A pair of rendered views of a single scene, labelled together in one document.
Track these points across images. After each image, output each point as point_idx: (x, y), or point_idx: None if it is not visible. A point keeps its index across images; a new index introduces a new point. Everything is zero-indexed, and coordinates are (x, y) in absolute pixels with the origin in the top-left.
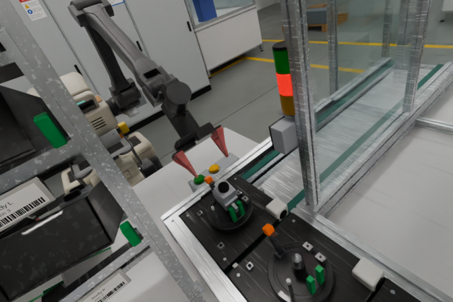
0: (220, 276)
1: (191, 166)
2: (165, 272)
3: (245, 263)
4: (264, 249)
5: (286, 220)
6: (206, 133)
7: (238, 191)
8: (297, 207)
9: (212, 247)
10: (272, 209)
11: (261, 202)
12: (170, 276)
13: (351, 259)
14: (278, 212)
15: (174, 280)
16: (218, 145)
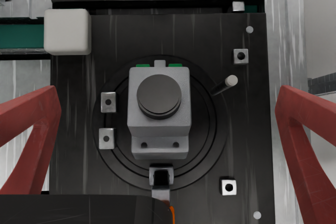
0: (275, 15)
1: (323, 103)
2: (331, 169)
3: None
4: None
5: None
6: (14, 214)
7: (103, 137)
8: (29, 12)
9: (257, 75)
10: (83, 27)
11: (79, 82)
12: (326, 154)
13: None
14: (76, 10)
15: (321, 138)
16: (29, 187)
